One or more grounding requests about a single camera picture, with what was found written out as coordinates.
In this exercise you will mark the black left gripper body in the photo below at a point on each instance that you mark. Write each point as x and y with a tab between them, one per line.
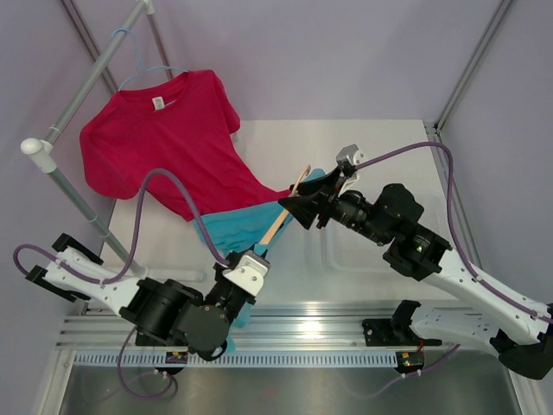
219	296

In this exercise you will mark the white slotted cable duct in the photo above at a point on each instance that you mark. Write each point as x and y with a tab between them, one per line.
110	358

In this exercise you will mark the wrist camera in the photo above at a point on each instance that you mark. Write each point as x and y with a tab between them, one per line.
247	270
348	159

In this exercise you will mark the teal t shirt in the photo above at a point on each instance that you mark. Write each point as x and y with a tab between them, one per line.
236	231

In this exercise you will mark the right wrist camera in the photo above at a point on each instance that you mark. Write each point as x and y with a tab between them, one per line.
348	159

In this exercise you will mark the red t shirt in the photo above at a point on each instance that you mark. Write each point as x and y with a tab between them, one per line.
184	126

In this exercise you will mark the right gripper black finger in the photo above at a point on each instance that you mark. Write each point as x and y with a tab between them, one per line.
311	186
302	208

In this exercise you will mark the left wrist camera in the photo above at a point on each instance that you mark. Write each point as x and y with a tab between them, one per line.
247	270

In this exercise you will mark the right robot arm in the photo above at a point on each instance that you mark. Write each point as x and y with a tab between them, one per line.
519	336

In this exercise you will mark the aluminium rail base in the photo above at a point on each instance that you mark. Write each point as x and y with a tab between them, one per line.
269	329

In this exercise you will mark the blue wire hanger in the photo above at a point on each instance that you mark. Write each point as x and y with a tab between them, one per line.
141	68

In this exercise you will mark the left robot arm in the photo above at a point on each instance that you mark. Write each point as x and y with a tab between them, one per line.
163	313

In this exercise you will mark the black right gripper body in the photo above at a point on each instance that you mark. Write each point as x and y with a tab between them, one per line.
330	210

